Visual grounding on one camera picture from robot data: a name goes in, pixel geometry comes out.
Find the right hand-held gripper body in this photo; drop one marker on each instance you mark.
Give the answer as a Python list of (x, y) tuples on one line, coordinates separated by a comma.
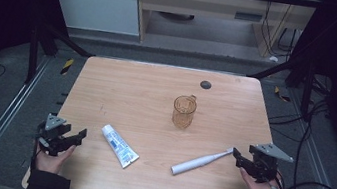
[(263, 166)]

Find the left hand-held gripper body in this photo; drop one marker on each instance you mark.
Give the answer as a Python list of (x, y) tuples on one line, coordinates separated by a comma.
[(50, 137)]

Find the white electric toothbrush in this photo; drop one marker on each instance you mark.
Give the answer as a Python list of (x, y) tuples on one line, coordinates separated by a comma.
[(196, 162)]

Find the amber transparent cup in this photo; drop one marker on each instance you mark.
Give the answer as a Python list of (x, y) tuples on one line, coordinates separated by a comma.
[(184, 112)]

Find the person's left hand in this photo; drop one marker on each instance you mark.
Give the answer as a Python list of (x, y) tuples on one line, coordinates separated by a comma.
[(52, 162)]

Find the white toothpaste tube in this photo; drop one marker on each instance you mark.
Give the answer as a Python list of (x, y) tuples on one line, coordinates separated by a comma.
[(119, 147)]

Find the yellow black striped tape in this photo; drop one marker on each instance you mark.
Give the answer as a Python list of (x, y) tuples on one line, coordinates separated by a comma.
[(66, 66), (281, 95)]

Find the black metal stand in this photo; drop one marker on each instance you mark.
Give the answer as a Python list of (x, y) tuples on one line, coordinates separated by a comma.
[(307, 88), (33, 54)]

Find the dark round table grommet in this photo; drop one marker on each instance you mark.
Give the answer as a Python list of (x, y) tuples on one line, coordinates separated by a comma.
[(205, 85)]

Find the small white floor object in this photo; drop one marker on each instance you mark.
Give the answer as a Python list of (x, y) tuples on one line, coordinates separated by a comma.
[(273, 59)]

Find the grey socket strip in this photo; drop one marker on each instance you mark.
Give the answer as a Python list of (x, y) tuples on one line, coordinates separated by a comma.
[(248, 16)]

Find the light wooden desk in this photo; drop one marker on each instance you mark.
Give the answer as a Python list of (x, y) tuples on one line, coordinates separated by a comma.
[(203, 5)]

